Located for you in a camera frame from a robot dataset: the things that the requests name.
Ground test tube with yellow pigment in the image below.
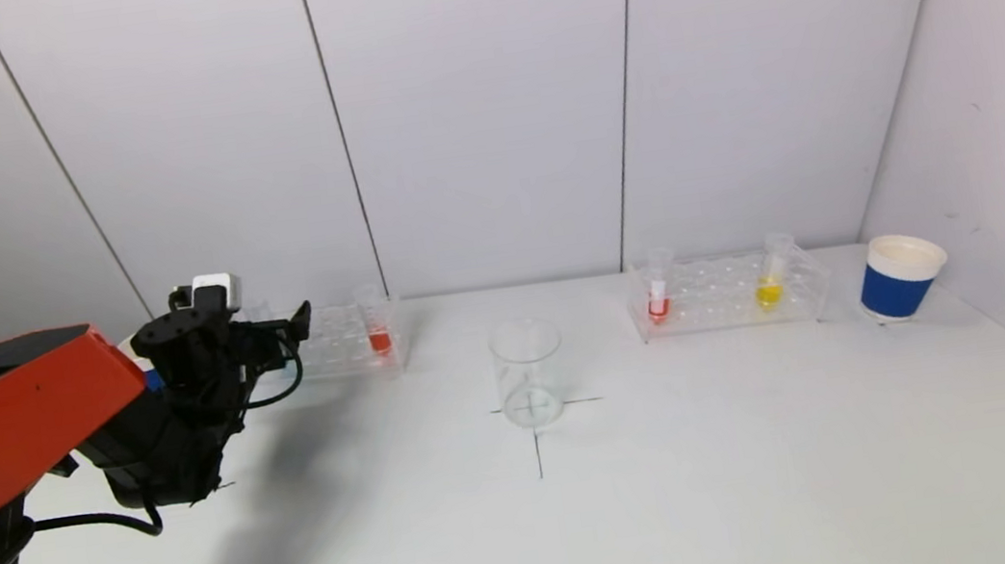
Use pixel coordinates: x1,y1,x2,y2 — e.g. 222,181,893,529
745,230,803,314

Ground red pigment tube, white label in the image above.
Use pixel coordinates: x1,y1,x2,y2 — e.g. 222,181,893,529
638,245,683,327

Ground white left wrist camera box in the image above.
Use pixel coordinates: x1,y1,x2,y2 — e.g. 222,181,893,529
187,269,245,317

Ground clear acrylic test tube rack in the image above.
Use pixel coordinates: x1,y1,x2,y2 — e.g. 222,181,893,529
248,281,416,390
622,239,836,347

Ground clear glass beaker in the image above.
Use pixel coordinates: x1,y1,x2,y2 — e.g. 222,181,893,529
486,316,574,436

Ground test tube with orange-red pigment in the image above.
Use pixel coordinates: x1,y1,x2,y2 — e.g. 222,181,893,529
354,283,398,361

